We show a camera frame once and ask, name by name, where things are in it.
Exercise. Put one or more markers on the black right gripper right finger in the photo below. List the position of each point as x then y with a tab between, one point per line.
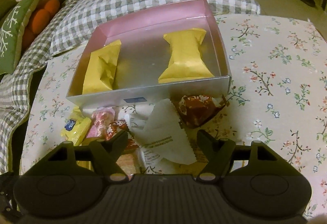
218	153

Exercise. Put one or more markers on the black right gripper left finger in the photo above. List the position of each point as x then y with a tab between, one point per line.
105	155

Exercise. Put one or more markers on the clear wafer biscuit packet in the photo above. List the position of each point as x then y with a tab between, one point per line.
129	161

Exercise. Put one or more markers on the pink floral snack packet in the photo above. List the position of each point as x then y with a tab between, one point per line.
100	120

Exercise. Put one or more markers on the yellow snack packet blue label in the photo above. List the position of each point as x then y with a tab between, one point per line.
76	127

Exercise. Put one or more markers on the dark red snack packet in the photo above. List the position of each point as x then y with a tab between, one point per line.
198	110

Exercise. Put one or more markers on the white printed snack packet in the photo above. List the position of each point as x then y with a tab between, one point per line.
160	136

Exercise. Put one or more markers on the dark yellow pastry packet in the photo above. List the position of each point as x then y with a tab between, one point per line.
100	72

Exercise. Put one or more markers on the red white candy packet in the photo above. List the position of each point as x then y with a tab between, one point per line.
117	126

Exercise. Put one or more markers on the floral tablecloth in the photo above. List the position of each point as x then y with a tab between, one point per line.
277	95

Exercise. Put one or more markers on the pink silver cardboard box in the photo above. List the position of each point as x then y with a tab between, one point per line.
145	54

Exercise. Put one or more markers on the grey checked quilt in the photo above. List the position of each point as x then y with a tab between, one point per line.
73	25

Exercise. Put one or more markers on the small red pumpkin cushion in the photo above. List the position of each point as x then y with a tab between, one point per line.
40	18

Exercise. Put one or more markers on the green snowflake pillow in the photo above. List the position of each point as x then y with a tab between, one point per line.
12	31

